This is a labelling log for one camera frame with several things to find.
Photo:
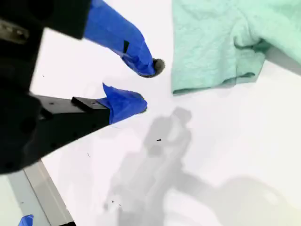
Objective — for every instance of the blue tape strip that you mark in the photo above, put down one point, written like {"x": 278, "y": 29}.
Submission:
{"x": 26, "y": 221}

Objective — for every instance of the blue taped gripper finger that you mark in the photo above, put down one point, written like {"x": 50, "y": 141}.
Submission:
{"x": 122, "y": 106}
{"x": 113, "y": 30}

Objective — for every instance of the pale green T-shirt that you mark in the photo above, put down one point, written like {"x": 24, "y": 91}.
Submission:
{"x": 207, "y": 47}

